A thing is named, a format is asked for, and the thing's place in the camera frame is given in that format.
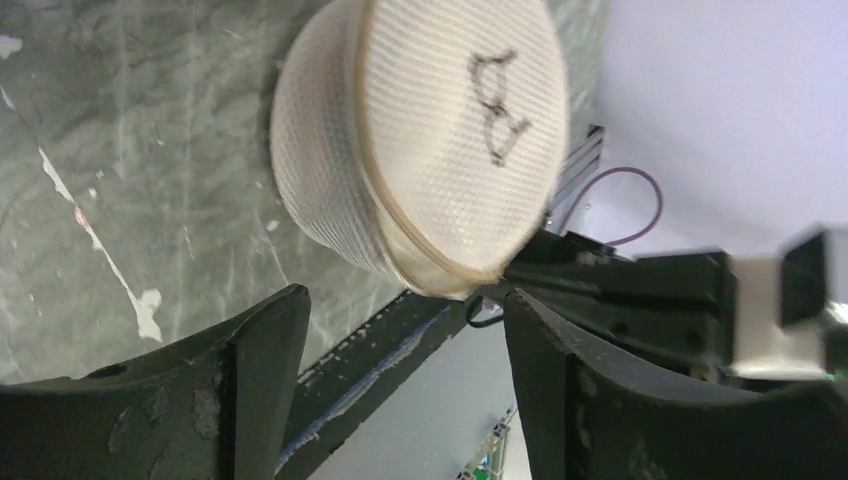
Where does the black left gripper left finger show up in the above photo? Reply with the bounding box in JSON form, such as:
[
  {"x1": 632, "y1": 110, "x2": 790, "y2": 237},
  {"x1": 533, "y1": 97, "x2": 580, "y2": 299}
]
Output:
[{"x1": 1, "y1": 284, "x2": 311, "y2": 479}]

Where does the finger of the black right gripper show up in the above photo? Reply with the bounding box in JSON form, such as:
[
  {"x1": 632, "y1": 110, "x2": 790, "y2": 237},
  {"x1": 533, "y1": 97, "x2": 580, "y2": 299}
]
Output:
[{"x1": 476, "y1": 230, "x2": 736, "y2": 371}]

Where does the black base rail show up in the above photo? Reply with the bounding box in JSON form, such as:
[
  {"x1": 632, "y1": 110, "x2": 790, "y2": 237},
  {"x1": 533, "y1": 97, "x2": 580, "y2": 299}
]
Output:
[{"x1": 275, "y1": 292, "x2": 465, "y2": 479}]

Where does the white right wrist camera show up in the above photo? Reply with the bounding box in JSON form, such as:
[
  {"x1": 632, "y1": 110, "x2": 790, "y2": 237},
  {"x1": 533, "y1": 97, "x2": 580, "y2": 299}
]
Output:
[{"x1": 730, "y1": 226, "x2": 847, "y2": 381}]

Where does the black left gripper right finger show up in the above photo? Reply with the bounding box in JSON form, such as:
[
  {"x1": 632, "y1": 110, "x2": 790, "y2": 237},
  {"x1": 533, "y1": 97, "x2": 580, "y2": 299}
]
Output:
[{"x1": 504, "y1": 290, "x2": 847, "y2": 479}]

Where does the round white mesh pouch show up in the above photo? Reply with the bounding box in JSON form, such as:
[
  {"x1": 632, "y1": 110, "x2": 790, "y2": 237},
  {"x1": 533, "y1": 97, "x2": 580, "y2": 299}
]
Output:
[{"x1": 269, "y1": 1, "x2": 570, "y2": 300}]

